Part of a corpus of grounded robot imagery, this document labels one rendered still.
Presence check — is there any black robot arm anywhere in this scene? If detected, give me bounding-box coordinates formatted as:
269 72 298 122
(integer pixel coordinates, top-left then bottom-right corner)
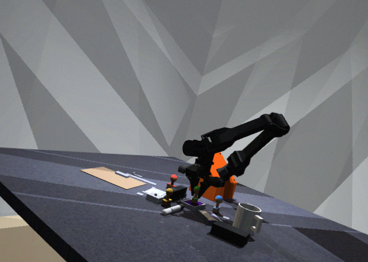
182 112 290 181

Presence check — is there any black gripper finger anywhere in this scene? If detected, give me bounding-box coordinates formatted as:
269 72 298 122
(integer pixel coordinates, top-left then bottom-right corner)
198 182 211 199
186 176 200 196

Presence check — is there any red rubber stamp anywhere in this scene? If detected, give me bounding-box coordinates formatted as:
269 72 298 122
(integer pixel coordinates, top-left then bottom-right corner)
166 175 177 188

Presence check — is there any white rounded cylinder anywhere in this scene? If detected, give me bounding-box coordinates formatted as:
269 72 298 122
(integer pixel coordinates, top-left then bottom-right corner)
162 204 185 215

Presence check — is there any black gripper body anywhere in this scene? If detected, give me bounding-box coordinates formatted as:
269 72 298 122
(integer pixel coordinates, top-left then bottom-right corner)
178 157 225 187

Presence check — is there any grey mug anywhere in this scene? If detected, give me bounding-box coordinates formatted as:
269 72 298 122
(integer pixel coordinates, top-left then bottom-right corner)
232 203 263 235

